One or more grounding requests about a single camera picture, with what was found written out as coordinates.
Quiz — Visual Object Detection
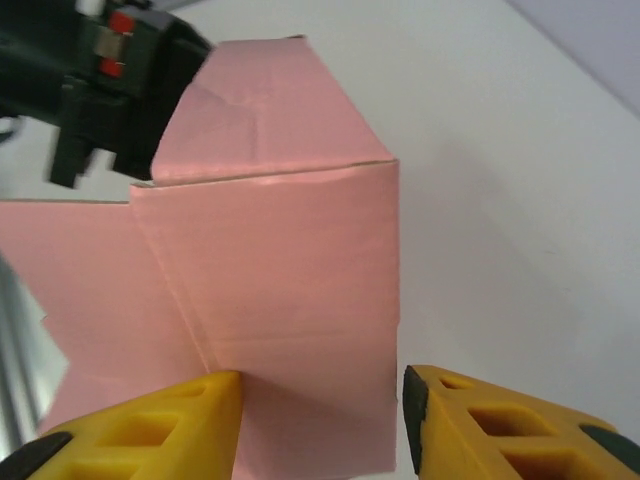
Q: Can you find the pink paper box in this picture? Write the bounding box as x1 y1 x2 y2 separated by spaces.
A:
0 34 401 480

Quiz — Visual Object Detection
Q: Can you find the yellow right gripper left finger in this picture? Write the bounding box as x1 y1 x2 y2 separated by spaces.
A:
0 369 245 480

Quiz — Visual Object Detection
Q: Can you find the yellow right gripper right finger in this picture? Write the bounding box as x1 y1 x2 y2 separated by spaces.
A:
402 364 640 480

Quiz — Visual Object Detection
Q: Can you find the aluminium mounting rail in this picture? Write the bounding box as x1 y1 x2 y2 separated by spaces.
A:
0 259 71 451

